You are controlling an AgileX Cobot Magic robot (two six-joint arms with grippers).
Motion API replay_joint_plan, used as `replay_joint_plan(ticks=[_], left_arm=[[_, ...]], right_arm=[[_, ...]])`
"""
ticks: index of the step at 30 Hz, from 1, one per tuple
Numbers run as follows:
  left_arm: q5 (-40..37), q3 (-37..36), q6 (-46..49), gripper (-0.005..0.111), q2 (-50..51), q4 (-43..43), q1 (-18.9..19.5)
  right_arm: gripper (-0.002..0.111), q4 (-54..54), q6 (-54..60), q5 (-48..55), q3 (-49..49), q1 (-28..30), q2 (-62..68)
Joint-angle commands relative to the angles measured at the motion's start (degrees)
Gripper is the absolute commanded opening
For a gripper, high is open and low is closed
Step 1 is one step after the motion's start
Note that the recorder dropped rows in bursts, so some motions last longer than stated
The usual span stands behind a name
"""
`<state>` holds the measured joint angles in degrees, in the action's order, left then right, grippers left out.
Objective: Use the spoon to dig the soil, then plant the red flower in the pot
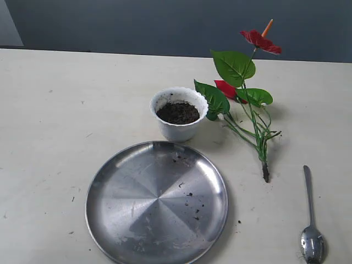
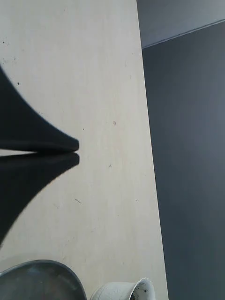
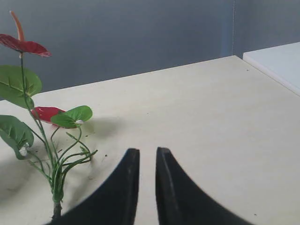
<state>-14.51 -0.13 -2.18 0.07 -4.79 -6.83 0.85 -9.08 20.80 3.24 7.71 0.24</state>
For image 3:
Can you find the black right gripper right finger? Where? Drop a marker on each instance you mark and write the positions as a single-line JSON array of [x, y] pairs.
[[181, 202]]

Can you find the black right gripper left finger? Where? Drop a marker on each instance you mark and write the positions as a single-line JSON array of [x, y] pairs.
[[114, 202]]

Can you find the white side table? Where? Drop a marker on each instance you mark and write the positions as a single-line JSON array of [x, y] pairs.
[[281, 63]]

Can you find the artificial red anthurium plant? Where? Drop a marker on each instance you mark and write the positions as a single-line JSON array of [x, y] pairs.
[[18, 85]]

